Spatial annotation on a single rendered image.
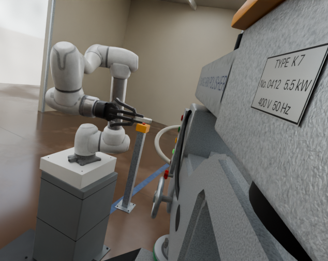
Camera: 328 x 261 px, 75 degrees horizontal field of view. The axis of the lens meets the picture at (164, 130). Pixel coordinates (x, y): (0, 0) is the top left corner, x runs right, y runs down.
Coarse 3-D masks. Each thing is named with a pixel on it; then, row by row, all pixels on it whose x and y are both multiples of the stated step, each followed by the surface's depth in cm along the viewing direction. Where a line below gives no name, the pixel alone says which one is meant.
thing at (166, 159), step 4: (164, 128) 163; (168, 128) 165; (172, 128) 167; (176, 128) 169; (160, 132) 159; (164, 132) 162; (156, 136) 154; (156, 140) 150; (156, 144) 147; (156, 148) 145; (160, 152) 141; (160, 156) 140; (164, 156) 139; (164, 160) 138; (168, 160) 137
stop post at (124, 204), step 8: (136, 128) 237; (144, 128) 235; (144, 136) 243; (136, 144) 243; (136, 152) 245; (136, 160) 246; (136, 168) 249; (128, 176) 253; (136, 176) 259; (128, 184) 255; (128, 192) 257; (128, 200) 259; (120, 208) 259; (128, 208) 262
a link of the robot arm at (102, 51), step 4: (96, 44) 134; (88, 48) 129; (92, 48) 127; (96, 48) 129; (100, 48) 129; (104, 48) 129; (108, 48) 130; (96, 52) 126; (100, 52) 128; (104, 52) 128; (100, 56) 128; (104, 56) 129; (104, 60) 130; (100, 64) 132; (104, 64) 132
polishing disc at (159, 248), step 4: (164, 236) 104; (168, 236) 105; (160, 240) 101; (164, 240) 102; (156, 244) 98; (160, 244) 99; (156, 248) 96; (160, 248) 97; (164, 248) 97; (156, 252) 94; (160, 252) 94; (164, 252) 95; (156, 256) 92; (160, 256) 92; (164, 256) 93; (160, 260) 90; (164, 260) 91
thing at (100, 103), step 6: (102, 102) 89; (108, 102) 90; (96, 108) 87; (102, 108) 87; (108, 108) 89; (114, 108) 89; (96, 114) 88; (102, 114) 88; (108, 114) 90; (114, 114) 90; (108, 120) 91
